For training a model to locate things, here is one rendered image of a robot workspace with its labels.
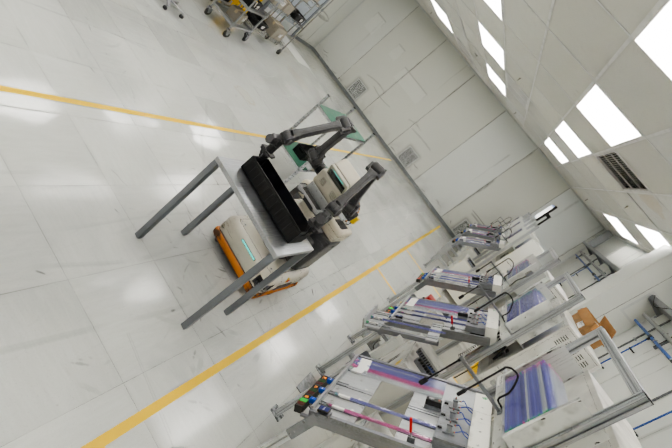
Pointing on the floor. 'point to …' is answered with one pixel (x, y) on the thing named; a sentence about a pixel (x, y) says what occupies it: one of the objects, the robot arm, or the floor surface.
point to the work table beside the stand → (240, 185)
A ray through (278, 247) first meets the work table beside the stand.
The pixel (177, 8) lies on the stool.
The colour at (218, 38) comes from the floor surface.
